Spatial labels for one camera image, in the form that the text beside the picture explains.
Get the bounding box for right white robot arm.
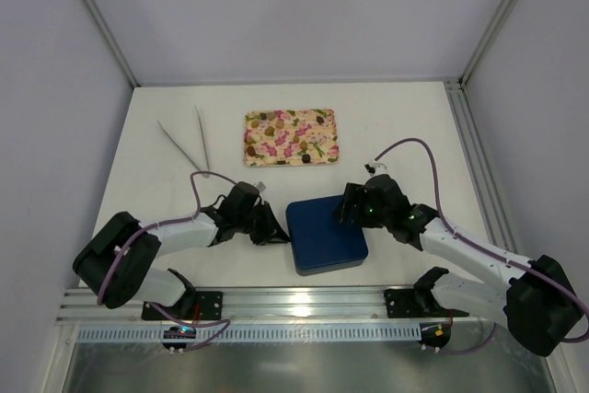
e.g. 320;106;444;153
334;174;588;357

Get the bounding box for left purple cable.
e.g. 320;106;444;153
96;170;240;351

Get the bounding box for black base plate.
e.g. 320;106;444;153
384;288;445;319
141;291;224;322

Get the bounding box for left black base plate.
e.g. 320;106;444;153
141;291;224;322

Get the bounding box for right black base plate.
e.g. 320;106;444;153
384;288;445;319

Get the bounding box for right aluminium frame post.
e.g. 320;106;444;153
458;0;518;88

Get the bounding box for metal tongs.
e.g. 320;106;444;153
157;104;211;178

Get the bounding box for aluminium mounting rail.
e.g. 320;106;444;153
55;285;470;323

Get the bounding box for dark blue box lid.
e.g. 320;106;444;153
285;195;368;276

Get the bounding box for floral rectangular tray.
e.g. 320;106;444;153
243;109;340;168

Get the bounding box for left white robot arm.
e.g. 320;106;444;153
73;181;290;319

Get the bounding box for purple cable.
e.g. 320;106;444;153
375;137;589;356
96;170;240;351

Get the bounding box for left aluminium frame post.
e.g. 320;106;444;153
79;0;140;88

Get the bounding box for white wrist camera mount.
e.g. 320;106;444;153
364;161;388;177

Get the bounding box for aluminium frame post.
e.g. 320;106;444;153
79;0;140;88
458;0;518;88

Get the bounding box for white slotted cable duct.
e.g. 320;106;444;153
76;323;422;344

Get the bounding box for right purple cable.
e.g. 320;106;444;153
375;137;589;356

